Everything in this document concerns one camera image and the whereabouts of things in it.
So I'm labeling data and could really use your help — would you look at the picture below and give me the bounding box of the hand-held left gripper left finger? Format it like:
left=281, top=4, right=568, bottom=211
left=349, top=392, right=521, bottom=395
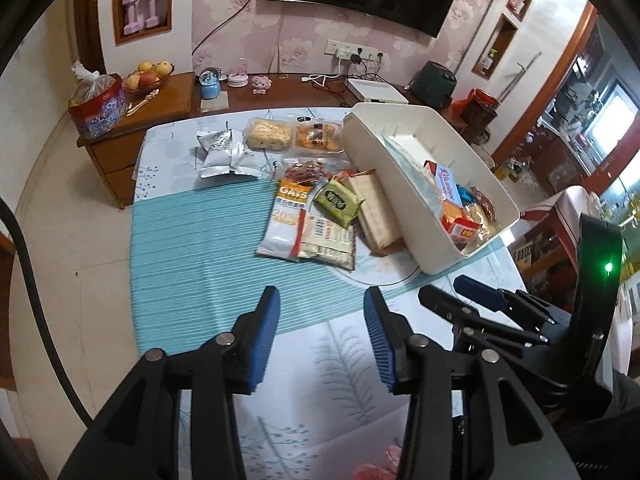
left=57, top=286, right=282, bottom=480

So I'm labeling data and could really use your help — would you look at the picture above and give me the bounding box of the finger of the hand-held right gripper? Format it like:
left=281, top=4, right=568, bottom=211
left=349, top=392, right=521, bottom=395
left=417, top=285, right=551, bottom=356
left=453, top=275, right=571, bottom=326

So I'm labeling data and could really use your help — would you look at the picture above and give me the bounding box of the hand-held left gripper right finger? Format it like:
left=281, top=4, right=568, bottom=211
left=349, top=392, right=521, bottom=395
left=363, top=287, right=581, bottom=480

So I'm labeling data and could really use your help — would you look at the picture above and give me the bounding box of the dark red snack packet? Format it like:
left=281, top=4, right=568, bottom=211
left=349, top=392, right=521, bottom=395
left=445, top=220, right=488, bottom=251

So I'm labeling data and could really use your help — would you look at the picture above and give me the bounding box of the brown white snack packet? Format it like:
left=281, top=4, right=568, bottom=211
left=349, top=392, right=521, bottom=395
left=472, top=187, right=501, bottom=226

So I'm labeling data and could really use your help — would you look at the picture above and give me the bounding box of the orange white oat packet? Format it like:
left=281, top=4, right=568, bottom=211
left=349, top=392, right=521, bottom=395
left=256, top=178, right=313, bottom=261

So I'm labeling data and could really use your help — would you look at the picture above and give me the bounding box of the red blue snack packet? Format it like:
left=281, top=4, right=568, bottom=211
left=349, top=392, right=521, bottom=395
left=424, top=160, right=461, bottom=206

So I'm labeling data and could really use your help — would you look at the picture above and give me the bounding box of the beige cracker packet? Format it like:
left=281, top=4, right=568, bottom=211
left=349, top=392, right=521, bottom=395
left=345, top=170, right=405, bottom=256

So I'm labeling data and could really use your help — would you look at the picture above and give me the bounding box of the sliced bread packet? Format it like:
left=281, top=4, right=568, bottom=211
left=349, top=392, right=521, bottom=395
left=382, top=132, right=446, bottom=221

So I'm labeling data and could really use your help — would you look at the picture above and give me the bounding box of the clear red-topped dried fruit bag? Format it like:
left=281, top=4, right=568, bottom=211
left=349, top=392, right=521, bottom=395
left=274, top=157, right=351, bottom=186

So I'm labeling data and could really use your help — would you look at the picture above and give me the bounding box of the white plastic storage box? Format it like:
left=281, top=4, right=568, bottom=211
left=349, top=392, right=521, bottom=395
left=342, top=102, right=519, bottom=275

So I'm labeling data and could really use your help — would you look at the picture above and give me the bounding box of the silver black biscuit packet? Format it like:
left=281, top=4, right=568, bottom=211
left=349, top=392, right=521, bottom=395
left=194, top=128, right=263, bottom=179

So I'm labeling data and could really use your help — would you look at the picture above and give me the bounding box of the person's right forearm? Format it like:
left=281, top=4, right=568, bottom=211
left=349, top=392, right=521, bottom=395
left=550, top=370, right=640, bottom=480

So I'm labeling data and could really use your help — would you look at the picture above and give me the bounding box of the round white lettered placemat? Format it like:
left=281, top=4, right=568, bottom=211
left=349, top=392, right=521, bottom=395
left=350, top=255, right=431, bottom=291

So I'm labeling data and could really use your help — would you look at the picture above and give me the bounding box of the teal striped table runner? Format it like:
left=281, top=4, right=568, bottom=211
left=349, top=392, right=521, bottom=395
left=130, top=172, right=511, bottom=356

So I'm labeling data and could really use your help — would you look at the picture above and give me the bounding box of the leaf print tablecloth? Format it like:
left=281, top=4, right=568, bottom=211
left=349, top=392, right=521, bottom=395
left=131, top=105, right=526, bottom=480

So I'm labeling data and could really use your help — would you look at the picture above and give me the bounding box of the red black tall vase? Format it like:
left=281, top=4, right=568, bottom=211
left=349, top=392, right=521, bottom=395
left=460, top=87, right=501, bottom=133

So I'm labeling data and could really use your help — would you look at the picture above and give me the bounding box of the yellow cake packet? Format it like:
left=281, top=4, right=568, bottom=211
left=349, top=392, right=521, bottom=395
left=245, top=117, right=293, bottom=152

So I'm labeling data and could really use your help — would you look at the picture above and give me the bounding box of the orange pastry packet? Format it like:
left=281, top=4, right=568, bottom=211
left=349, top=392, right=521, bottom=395
left=290, top=116, right=346, bottom=153

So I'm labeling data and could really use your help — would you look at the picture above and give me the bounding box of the dark green air fryer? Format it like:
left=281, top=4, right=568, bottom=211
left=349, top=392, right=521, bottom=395
left=410, top=60, right=458, bottom=109

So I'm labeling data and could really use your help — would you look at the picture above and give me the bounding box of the white set-top box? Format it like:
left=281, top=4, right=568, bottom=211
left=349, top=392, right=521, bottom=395
left=346, top=77, right=408, bottom=105

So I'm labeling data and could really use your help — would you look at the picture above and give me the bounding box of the metal rod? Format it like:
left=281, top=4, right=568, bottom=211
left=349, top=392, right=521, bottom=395
left=492, top=51, right=543, bottom=106

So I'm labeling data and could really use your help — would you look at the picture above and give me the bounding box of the white square coaster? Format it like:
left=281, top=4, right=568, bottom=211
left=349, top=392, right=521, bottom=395
left=199, top=91, right=232, bottom=112

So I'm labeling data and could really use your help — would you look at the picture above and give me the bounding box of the blue snow globe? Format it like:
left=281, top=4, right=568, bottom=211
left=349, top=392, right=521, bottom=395
left=199, top=67, right=223, bottom=101

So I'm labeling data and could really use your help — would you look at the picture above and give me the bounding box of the pink white ornament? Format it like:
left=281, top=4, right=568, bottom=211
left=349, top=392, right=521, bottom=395
left=227, top=57, right=251, bottom=86

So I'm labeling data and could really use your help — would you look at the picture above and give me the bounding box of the wooden television cabinet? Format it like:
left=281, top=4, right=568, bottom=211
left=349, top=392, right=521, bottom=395
left=77, top=71, right=476, bottom=211

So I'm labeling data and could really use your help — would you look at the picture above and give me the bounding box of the bowl of fruit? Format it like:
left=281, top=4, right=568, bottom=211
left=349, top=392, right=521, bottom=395
left=122, top=60, right=176, bottom=93

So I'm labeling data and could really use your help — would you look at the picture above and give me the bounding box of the red gift box with bag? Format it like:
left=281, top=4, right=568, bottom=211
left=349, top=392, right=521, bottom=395
left=67, top=61, right=128, bottom=140

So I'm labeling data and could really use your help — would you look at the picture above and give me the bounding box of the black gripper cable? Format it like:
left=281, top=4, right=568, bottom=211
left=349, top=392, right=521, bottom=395
left=0, top=195, right=93, bottom=421

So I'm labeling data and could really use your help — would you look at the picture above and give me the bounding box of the white wall socket strip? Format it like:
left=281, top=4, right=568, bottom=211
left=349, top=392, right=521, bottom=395
left=324, top=39, right=387, bottom=63

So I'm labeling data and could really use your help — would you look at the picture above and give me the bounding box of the black television cable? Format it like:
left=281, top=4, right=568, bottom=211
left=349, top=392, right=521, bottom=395
left=192, top=0, right=273, bottom=66

